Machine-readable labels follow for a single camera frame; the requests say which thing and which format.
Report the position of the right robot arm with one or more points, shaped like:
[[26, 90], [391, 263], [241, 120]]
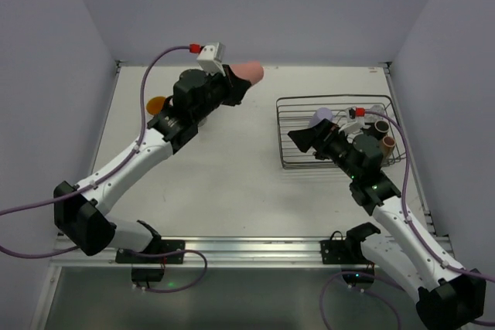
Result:
[[445, 293]]

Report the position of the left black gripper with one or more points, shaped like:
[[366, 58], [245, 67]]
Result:
[[228, 85]]

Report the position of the clear glass cup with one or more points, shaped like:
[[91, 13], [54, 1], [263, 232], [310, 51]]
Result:
[[377, 109]]

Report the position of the controller box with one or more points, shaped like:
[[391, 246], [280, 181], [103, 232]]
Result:
[[146, 276], [362, 279]]

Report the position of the wire dish rack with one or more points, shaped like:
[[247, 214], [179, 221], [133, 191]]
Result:
[[294, 113]]

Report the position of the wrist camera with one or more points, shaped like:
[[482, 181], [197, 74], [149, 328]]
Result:
[[210, 58], [355, 120]]

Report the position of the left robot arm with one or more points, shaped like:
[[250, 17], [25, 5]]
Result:
[[81, 211]]

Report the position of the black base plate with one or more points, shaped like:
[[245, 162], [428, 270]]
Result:
[[156, 247], [337, 252]]

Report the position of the left controller box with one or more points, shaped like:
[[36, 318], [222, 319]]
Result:
[[146, 276]]

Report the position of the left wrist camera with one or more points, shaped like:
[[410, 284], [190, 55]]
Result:
[[210, 58]]

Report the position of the beige patterned mug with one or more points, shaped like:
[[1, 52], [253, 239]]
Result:
[[203, 121]]

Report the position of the white floral mug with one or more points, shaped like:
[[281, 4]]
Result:
[[155, 105]]

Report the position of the aluminium mounting rail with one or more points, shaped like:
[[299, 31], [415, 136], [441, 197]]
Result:
[[224, 252]]

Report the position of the right controller box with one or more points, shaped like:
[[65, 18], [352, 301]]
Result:
[[362, 279]]

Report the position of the lavender plastic cup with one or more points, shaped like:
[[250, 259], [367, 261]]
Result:
[[319, 115]]

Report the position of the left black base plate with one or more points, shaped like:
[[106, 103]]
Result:
[[156, 247]]

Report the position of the tan patterned mug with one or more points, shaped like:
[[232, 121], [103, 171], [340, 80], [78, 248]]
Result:
[[387, 145]]

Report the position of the dark brown mug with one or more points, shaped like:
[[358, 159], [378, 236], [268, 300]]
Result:
[[380, 128]]

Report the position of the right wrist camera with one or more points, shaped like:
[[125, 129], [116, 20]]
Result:
[[355, 120]]

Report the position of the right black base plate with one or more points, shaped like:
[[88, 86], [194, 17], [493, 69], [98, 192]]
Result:
[[337, 252]]

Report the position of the pink plastic cup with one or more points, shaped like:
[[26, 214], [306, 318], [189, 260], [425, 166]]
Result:
[[250, 71]]

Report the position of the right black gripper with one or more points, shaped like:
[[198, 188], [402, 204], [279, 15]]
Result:
[[322, 141]]

